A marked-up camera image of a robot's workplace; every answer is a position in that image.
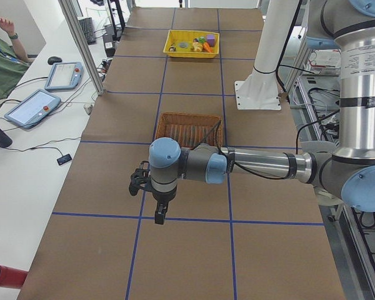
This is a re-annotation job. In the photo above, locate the brown wicker basket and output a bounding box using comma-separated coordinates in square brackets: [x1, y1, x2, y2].
[155, 112, 223, 149]

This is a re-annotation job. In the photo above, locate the yellow plastic basket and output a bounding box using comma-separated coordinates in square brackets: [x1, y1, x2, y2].
[163, 29, 219, 59]

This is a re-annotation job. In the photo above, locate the person hand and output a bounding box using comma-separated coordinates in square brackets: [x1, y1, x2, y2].
[0, 17, 16, 39]

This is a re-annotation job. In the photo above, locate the small black device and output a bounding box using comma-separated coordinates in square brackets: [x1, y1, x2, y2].
[56, 154, 72, 166]

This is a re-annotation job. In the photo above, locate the lower teach pendant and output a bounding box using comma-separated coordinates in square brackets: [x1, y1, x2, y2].
[4, 89, 61, 129]

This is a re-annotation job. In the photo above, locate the teach pendant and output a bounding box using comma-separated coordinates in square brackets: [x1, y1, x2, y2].
[4, 89, 61, 129]
[44, 62, 84, 92]

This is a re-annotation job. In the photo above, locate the upper teach pendant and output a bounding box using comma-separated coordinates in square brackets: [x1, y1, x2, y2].
[44, 62, 84, 92]

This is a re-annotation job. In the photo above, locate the yellow toy figure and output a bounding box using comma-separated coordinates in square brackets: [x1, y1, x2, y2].
[192, 41, 203, 53]

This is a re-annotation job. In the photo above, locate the orange toy carrot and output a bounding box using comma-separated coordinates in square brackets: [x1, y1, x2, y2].
[202, 42, 213, 53]

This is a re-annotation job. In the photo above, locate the red cylinder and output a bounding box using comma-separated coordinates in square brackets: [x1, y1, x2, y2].
[0, 265, 28, 289]

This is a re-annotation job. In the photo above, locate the purple toy block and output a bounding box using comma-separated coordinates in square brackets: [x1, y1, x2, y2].
[206, 34, 216, 47]

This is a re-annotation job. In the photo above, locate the black computer mouse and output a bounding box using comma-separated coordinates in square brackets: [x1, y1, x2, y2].
[47, 56, 63, 65]

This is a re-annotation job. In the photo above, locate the black keyboard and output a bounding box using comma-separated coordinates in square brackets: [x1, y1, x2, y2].
[78, 17, 96, 45]

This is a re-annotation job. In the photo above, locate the person in green shirt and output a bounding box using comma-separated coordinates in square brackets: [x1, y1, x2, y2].
[0, 30, 34, 99]

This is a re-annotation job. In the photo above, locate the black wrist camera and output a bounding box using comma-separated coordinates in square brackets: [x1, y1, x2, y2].
[128, 161, 151, 196]

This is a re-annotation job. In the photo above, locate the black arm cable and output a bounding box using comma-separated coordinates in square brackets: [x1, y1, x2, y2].
[198, 119, 341, 180]

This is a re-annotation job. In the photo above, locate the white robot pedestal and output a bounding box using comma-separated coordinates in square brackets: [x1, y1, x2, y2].
[234, 0, 301, 111]

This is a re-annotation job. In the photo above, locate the aluminium frame post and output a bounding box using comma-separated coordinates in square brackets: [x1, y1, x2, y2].
[58, 0, 104, 96]

